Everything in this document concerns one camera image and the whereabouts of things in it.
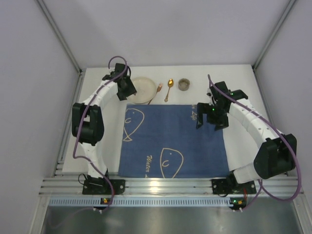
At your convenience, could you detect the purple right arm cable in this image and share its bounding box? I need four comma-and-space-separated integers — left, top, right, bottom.
207, 74, 302, 212

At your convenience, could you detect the speckled grey cup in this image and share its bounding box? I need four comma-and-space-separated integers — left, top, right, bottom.
178, 78, 190, 91

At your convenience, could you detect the grey slotted cable duct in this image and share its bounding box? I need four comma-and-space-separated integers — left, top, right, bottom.
49, 197, 246, 207

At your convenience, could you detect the gold spoon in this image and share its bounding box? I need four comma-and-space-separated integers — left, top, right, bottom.
164, 79, 174, 102

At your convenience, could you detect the blue fish placemat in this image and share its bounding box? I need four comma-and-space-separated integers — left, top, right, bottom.
118, 104, 230, 178

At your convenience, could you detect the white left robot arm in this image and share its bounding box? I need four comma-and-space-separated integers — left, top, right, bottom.
72, 63, 137, 183

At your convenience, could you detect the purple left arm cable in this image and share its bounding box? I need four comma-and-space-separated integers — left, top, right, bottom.
46, 56, 131, 230

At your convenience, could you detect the aluminium left corner post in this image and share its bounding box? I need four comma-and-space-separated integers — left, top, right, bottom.
36, 0, 82, 74

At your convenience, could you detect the cream round plate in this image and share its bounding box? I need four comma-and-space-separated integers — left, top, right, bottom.
127, 77, 157, 104

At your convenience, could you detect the copper fork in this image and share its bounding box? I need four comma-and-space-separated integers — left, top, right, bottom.
147, 83, 163, 105

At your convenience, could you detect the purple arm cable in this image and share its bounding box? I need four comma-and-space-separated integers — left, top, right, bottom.
207, 74, 302, 212
46, 56, 131, 230

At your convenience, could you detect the aluminium front frame rail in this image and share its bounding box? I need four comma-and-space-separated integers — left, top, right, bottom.
39, 176, 298, 197

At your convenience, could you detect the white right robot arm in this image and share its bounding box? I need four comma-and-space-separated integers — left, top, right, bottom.
196, 81, 297, 184

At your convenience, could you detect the aluminium right corner post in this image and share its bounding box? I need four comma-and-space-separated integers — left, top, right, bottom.
252, 0, 299, 70

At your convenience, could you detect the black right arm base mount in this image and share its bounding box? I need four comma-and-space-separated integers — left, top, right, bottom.
211, 178, 257, 197

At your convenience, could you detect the aluminium corner post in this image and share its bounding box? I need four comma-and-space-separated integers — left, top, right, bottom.
36, 0, 82, 74
252, 0, 299, 70

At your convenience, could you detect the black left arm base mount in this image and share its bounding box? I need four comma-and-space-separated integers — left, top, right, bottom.
82, 179, 126, 195

